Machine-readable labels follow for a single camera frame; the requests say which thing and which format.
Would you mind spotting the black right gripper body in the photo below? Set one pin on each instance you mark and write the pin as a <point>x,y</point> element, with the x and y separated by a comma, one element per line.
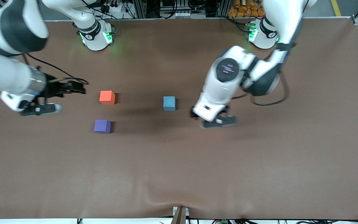
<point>52,88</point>

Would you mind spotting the light blue foam block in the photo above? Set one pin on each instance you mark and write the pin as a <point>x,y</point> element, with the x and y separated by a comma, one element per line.
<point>169,103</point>

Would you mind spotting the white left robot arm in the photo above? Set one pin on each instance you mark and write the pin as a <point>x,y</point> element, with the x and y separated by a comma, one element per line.
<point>225,87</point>

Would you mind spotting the orange foam block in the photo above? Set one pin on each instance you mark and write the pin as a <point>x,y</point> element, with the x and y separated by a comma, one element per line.
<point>107,97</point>

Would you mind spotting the purple foam block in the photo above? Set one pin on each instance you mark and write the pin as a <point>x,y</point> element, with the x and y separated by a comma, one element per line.
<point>102,126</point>

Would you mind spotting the brown table cloth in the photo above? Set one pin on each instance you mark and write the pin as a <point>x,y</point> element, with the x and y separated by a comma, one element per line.
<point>179,161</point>

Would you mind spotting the white power strip with plugs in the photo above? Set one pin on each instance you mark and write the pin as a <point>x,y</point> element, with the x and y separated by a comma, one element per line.
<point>117,9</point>

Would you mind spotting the small white socket strip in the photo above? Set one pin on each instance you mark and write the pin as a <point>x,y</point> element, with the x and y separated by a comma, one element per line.
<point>183,14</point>

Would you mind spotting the orange mesh bag pile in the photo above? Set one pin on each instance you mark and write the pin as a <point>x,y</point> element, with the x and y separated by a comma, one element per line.
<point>241,11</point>

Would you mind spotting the green terminal connector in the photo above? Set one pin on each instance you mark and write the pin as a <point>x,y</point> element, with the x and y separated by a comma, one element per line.
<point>224,221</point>

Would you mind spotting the brown wooden post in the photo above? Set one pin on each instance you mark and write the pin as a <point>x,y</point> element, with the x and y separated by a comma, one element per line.
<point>179,217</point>

